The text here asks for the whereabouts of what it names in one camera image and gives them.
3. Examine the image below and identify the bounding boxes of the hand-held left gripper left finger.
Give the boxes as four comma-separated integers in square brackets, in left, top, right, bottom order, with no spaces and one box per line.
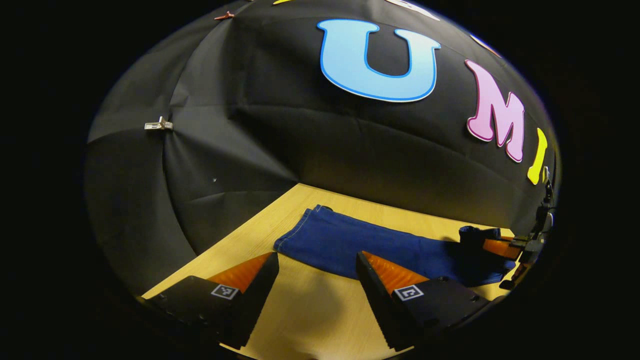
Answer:
[142,251,280,350]

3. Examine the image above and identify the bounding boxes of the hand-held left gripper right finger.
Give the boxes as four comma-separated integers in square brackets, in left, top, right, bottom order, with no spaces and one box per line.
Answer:
[355,251,492,352]

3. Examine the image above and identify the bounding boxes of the blue jeans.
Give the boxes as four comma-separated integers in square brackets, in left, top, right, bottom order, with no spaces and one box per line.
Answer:
[273,204,517,288]

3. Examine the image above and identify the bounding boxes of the black backdrop cloth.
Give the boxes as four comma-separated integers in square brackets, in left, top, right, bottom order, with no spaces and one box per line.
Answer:
[82,0,563,296]

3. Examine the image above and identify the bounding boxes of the silver cloth clip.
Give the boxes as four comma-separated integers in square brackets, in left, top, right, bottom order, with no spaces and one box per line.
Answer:
[144,116,174,132]

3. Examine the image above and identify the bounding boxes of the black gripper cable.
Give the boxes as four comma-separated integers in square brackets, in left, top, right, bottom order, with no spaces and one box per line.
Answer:
[541,166,554,211]

